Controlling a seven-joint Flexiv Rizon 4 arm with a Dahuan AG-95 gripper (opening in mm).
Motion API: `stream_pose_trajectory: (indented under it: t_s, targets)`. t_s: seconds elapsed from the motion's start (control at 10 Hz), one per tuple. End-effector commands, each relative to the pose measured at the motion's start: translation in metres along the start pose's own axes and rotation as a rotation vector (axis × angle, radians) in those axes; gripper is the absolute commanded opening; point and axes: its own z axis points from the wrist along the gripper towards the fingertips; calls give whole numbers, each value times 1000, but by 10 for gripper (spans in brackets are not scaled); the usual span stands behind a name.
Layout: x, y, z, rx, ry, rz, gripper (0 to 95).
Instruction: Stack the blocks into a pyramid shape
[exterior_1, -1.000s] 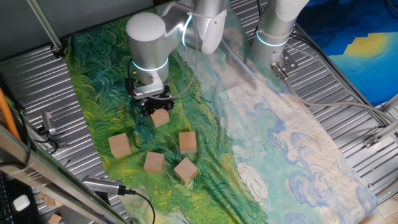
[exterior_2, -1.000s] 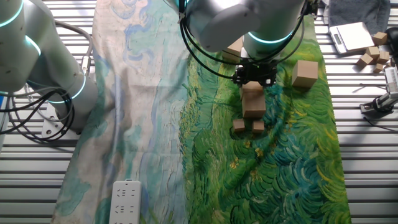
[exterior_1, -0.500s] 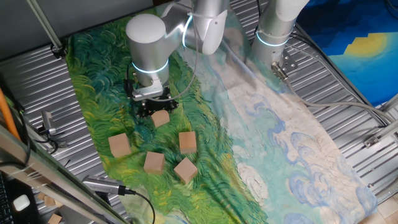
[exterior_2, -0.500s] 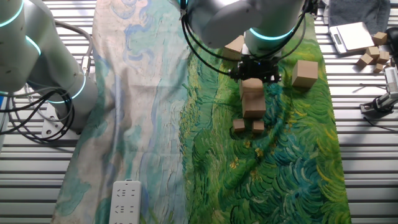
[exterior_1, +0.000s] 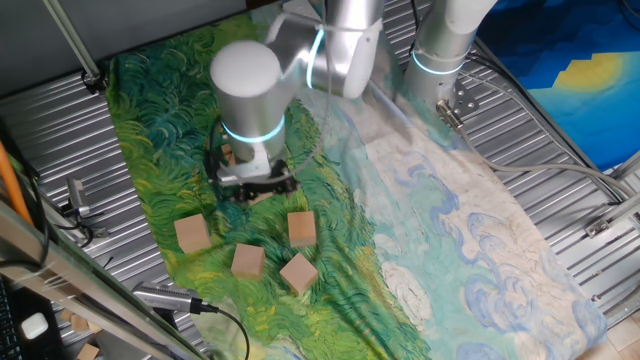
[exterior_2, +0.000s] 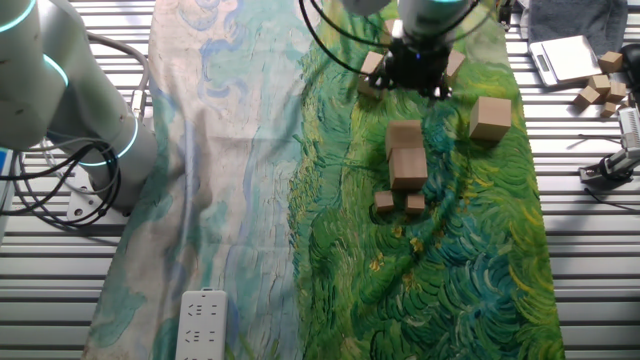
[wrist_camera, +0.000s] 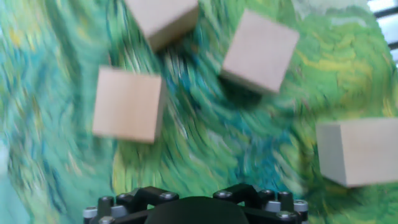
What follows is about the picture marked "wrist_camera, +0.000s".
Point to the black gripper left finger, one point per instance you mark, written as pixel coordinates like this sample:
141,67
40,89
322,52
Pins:
136,202

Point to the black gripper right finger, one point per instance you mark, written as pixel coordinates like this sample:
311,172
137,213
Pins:
264,202

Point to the large wooden cube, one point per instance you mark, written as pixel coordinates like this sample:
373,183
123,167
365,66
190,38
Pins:
360,152
127,104
259,51
161,18

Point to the painted landscape cloth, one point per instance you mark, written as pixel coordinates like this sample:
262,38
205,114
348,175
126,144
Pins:
202,140

